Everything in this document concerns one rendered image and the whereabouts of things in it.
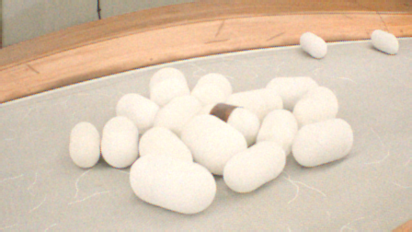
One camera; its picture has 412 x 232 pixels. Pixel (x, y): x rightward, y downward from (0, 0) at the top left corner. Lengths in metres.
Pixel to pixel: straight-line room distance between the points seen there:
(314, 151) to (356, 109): 0.09
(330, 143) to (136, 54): 0.21
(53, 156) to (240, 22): 0.23
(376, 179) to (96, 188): 0.13
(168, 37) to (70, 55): 0.08
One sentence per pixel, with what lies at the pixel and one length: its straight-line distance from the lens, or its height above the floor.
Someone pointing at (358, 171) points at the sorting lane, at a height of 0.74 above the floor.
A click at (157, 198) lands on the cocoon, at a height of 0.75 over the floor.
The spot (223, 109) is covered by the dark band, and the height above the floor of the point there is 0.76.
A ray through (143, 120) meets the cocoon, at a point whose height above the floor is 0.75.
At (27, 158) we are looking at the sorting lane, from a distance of 0.32.
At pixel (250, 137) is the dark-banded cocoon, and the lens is 0.30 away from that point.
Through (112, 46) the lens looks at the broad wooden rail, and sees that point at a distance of 0.46.
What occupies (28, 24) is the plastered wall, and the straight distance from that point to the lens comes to 2.34.
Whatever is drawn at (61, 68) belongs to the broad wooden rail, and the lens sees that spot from 0.45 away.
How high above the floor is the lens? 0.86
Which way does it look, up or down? 20 degrees down
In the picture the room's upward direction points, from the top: 3 degrees counter-clockwise
